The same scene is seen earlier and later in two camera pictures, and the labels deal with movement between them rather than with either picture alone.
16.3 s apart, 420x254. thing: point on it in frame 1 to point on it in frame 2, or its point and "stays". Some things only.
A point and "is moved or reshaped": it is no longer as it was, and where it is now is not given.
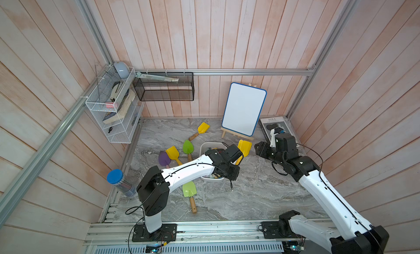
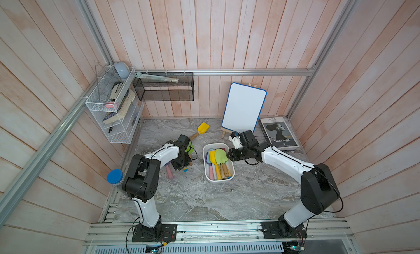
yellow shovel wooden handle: x=202 y=128 stays
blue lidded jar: x=116 y=177 stays
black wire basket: x=155 y=90 stays
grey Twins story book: x=269 y=123 stays
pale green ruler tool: x=157 y=77 stays
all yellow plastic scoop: x=244 y=146 is moved or reshaped
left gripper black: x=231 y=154 to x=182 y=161
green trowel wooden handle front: x=189 y=190 is moved or reshaped
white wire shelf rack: x=115 y=99 stays
